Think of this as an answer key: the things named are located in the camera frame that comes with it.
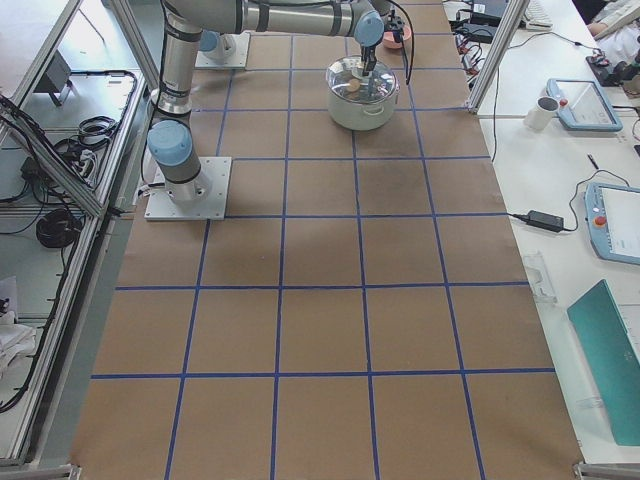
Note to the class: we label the brown egg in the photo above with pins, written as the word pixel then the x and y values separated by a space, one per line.
pixel 353 85

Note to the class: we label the glass pot lid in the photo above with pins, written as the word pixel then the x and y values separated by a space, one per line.
pixel 379 86

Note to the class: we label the mint green electric pot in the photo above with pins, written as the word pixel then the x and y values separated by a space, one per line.
pixel 361 117

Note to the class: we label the pink bowl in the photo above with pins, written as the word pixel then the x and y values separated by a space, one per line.
pixel 391 45

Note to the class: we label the black power adapter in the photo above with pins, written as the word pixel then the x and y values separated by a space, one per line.
pixel 478 33

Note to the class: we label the white mug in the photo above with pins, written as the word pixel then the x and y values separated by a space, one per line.
pixel 540 115

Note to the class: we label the far blue teach pendant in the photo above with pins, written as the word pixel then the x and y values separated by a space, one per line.
pixel 583 105

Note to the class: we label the blue teach pendant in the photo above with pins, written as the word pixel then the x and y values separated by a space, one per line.
pixel 613 221
pixel 583 105

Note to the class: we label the black pen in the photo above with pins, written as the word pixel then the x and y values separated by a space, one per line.
pixel 593 161

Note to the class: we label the small black power brick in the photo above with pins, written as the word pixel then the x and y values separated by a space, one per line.
pixel 545 221

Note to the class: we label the near blue teach pendant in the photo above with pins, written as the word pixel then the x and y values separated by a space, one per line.
pixel 613 221

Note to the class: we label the clear acrylic stand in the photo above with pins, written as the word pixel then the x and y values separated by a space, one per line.
pixel 538 277

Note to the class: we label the teal folder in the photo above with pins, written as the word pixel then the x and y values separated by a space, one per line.
pixel 612 359

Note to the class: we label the aluminium frame post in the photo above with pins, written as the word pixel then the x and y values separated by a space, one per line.
pixel 507 28

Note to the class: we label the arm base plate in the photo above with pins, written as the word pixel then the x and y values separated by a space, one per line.
pixel 223 51
pixel 203 198

